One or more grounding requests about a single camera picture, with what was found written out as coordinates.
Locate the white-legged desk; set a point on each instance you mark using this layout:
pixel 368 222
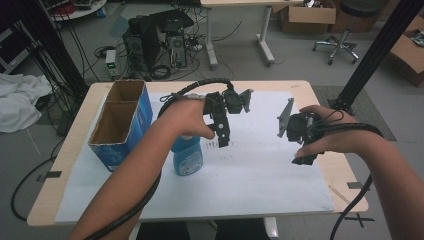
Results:
pixel 240 20

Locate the black office chair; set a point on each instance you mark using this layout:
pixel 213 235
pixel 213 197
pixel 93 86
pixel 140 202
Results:
pixel 346 33

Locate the black tape cross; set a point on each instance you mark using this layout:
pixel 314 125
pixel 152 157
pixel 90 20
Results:
pixel 360 219

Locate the blue plastic bottle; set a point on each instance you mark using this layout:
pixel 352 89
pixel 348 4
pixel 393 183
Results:
pixel 187 156

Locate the round white table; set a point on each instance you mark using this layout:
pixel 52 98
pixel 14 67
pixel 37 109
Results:
pixel 78 10

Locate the person's right hand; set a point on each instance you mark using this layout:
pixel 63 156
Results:
pixel 336 133

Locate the blue cardboard box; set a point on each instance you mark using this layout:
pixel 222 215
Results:
pixel 120 123

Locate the black tape piece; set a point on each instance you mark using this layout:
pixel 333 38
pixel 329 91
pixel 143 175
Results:
pixel 357 185
pixel 50 175

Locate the large brown cardboard box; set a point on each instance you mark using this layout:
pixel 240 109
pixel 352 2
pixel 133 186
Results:
pixel 408 53

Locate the grey floor mat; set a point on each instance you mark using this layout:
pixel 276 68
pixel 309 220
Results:
pixel 370 113

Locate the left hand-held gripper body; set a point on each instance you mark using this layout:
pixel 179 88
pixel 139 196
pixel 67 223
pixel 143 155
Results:
pixel 233 100

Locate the white paper sheet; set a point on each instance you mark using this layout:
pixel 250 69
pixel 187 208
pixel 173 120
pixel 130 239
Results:
pixel 253 180

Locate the white table leg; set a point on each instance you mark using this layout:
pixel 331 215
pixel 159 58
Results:
pixel 270 227

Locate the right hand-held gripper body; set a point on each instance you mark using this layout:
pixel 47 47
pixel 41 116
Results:
pixel 295 128

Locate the person's left hand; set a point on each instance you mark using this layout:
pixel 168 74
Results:
pixel 183 116

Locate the black computer tower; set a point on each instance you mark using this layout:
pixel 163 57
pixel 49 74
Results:
pixel 153 40

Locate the white crumpled cloth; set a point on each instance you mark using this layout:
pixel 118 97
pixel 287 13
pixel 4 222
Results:
pixel 20 100

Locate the black aluminium frame post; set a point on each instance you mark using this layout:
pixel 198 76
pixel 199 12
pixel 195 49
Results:
pixel 376 53

